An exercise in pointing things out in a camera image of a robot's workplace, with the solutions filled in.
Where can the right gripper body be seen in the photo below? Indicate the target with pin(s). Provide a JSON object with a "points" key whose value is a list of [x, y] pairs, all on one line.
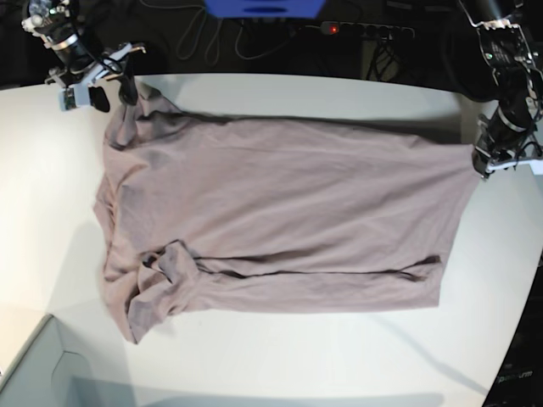
{"points": [[81, 67]]}

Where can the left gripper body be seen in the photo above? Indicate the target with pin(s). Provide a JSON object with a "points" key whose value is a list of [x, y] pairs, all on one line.
{"points": [[500, 147]]}

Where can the mauve t-shirt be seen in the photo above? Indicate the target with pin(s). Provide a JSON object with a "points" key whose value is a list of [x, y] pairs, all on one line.
{"points": [[271, 215]]}

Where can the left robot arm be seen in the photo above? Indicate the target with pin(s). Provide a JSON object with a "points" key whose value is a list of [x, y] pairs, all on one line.
{"points": [[487, 51]]}

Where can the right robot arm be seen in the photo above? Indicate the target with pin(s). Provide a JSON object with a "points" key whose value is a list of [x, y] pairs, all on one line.
{"points": [[56, 22]]}

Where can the blue plastic bin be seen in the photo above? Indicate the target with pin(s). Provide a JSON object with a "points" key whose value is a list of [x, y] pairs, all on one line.
{"points": [[244, 9]]}

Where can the white power strip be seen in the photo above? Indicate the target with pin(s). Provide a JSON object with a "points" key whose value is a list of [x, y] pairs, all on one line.
{"points": [[365, 31]]}

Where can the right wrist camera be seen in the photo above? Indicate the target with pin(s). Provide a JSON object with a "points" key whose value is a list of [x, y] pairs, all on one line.
{"points": [[67, 99]]}

